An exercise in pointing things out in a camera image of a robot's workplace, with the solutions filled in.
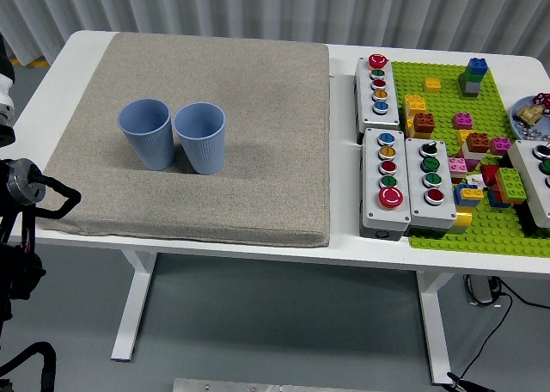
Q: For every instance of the yellow round toy block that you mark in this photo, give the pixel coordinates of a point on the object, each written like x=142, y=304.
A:
x=462, y=218

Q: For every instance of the five-button box large red mushroom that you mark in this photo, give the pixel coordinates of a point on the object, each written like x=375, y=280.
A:
x=371, y=213

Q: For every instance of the white toy block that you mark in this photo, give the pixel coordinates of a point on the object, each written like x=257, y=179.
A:
x=468, y=153

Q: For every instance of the pink toy block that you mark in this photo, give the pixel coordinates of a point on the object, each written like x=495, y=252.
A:
x=499, y=146
x=462, y=121
x=456, y=165

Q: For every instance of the small white warning label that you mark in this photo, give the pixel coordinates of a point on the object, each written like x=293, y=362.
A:
x=475, y=180

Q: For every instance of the green studded baseplate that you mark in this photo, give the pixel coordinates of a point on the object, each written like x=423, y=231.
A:
x=442, y=104

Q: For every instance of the light blue plate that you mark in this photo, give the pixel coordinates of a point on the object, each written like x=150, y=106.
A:
x=543, y=125

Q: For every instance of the white pleated curtain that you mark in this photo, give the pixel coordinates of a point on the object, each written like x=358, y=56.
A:
x=172, y=5

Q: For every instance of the white table leg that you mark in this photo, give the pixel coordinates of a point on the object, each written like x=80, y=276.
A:
x=434, y=327
x=133, y=306

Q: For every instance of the blue ribbed plastic cup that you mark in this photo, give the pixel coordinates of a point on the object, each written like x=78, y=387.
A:
x=150, y=147
x=206, y=151

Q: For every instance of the small orange-yellow toy block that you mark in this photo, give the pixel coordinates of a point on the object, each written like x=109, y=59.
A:
x=432, y=85

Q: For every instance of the red valve handwheel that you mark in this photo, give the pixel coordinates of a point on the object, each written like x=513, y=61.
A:
x=542, y=99

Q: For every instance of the light green toy block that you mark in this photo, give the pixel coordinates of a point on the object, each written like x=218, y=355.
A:
x=510, y=185

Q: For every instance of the brown toy block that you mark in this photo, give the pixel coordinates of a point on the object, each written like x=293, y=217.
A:
x=423, y=123
x=477, y=142

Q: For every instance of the brass valve fitting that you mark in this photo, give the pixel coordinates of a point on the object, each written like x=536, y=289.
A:
x=528, y=113

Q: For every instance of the blue toy block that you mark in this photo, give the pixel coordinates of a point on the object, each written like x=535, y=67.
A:
x=478, y=65
x=460, y=197

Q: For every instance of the grey-brown fabric mat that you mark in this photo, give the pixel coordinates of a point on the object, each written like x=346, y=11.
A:
x=236, y=151

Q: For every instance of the grey power strip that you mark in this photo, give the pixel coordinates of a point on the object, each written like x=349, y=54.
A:
x=479, y=291

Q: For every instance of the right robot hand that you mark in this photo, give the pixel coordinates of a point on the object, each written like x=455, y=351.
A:
x=464, y=387

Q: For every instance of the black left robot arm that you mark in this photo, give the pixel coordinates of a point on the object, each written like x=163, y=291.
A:
x=21, y=271

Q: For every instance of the red toy block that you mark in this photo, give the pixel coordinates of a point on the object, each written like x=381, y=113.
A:
x=490, y=173

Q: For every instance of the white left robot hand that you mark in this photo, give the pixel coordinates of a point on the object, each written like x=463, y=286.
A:
x=5, y=87

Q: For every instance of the dark green toy block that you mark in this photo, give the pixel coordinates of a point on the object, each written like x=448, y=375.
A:
x=468, y=77

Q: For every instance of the four-button box black selector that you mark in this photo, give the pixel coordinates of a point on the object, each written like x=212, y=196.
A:
x=447, y=213

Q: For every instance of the grey toy block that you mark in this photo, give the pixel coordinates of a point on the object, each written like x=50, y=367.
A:
x=470, y=89

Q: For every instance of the white button box black base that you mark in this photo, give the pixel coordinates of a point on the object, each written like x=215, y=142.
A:
x=526, y=177

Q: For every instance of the five-button box small red mushroom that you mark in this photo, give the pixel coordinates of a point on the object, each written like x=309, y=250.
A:
x=389, y=117

